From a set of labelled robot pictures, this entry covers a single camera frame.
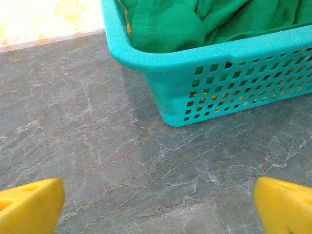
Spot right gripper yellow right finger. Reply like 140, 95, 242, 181
253, 176, 312, 234

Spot green t-shirt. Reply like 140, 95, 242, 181
119, 0, 312, 53

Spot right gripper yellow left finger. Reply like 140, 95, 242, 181
0, 178, 66, 234

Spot teal plastic laundry basket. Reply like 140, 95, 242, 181
100, 0, 312, 128

